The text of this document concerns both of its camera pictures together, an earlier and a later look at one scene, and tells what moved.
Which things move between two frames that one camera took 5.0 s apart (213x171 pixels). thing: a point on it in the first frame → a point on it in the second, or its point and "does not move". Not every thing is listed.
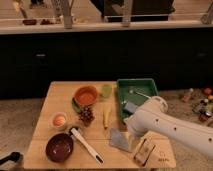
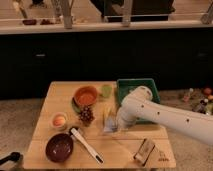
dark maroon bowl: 59,147 does not move
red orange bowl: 86,95 does not move
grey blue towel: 117,140 → 110,125
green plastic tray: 136,91 does not move
